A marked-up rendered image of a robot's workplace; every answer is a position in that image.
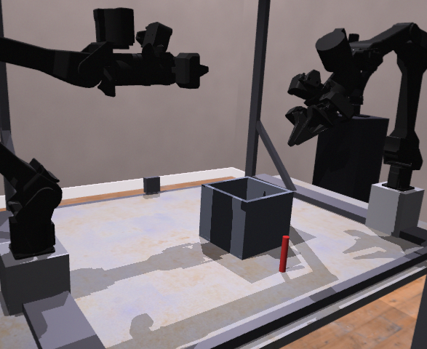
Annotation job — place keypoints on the red peg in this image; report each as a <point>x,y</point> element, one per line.
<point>284,251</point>

